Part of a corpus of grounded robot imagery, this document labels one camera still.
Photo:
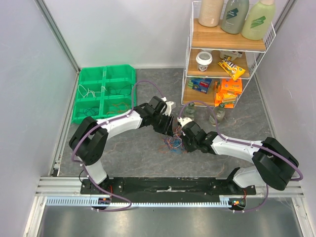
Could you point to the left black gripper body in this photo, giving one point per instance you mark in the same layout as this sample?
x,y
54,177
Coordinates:
x,y
162,122

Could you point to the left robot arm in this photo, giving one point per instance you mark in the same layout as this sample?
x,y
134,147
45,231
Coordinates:
x,y
88,142

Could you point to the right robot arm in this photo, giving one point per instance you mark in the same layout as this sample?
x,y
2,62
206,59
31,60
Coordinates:
x,y
272,165

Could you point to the left glass bottle green cap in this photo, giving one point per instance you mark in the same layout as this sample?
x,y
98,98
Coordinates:
x,y
190,111

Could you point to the glass bottle green cap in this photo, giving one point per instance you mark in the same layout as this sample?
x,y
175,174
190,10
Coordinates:
x,y
190,111
217,115

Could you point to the blue snack box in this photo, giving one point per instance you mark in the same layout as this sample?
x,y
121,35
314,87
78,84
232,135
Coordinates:
x,y
200,84

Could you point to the right glass bottle green cap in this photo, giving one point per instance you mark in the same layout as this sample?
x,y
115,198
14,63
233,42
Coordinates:
x,y
217,115

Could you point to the green compartment bin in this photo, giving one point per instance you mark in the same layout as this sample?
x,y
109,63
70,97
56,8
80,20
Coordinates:
x,y
104,92

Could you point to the orange snack boxes stack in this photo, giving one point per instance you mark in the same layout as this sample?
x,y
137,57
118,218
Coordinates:
x,y
227,92

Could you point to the white paper coffee cup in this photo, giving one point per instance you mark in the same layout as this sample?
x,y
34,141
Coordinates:
x,y
203,59

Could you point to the yellow candy bag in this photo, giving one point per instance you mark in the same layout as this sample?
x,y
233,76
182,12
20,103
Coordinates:
x,y
233,70

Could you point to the white cup carton pack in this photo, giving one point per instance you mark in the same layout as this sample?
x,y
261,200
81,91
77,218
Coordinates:
x,y
233,55

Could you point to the beige lotion bottle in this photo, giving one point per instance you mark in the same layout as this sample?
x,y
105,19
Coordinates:
x,y
210,12

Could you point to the grey shampoo bottle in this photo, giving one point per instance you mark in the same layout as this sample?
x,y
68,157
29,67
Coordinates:
x,y
234,16

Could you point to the light green shampoo bottle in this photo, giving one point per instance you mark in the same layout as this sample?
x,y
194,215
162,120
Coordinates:
x,y
259,19

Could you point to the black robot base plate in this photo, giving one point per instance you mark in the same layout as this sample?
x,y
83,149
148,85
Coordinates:
x,y
150,185

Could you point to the white wire wooden shelf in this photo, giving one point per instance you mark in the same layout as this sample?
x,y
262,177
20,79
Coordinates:
x,y
216,40

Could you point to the grey slotted cable duct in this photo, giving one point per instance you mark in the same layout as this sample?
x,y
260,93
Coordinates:
x,y
99,202

